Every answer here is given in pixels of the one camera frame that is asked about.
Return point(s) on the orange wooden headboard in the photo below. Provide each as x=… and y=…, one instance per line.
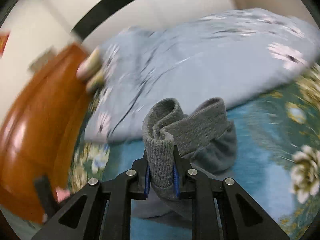
x=40, y=131

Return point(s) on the grey sweatpants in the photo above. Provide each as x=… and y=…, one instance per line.
x=205, y=137

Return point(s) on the white wardrobe with black stripe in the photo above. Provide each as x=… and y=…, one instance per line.
x=33, y=26

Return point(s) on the light blue floral duvet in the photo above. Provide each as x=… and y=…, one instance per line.
x=234, y=55

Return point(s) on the pink folded garment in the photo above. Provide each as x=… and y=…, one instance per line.
x=63, y=195

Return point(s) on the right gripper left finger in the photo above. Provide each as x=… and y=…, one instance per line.
x=100, y=210

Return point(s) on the teal floral plush blanket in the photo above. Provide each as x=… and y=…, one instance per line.
x=270, y=130

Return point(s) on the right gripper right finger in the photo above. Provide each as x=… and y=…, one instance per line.
x=221, y=209

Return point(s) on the lower yellow floral pillow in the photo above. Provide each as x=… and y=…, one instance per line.
x=96, y=82

